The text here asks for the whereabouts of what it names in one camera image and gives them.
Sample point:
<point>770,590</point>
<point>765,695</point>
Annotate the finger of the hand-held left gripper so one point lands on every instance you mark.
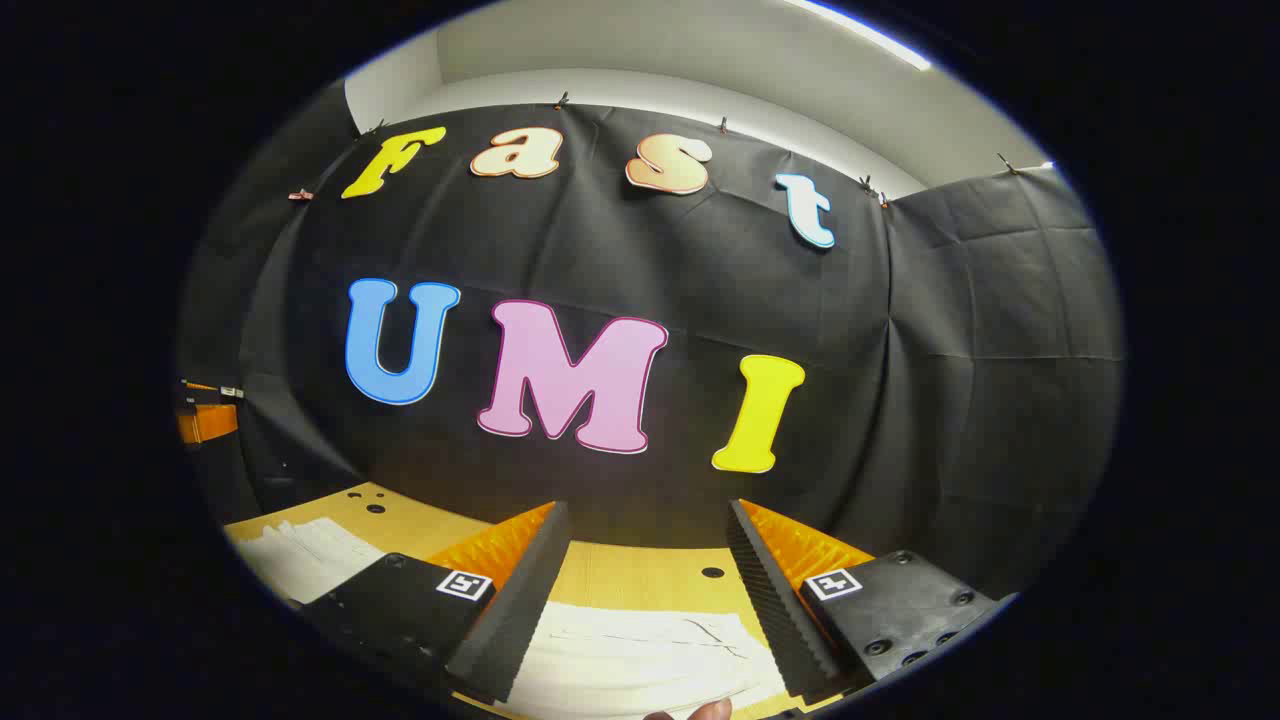
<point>210,388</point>
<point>208,423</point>

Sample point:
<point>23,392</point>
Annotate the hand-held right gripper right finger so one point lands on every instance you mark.
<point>775,610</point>

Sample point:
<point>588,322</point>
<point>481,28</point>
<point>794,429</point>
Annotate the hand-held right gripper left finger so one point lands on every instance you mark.
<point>525,610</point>

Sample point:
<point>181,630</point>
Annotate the white jeans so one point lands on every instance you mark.
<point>640,660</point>

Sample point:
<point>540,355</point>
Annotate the black backdrop cloth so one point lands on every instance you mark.
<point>700,260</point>

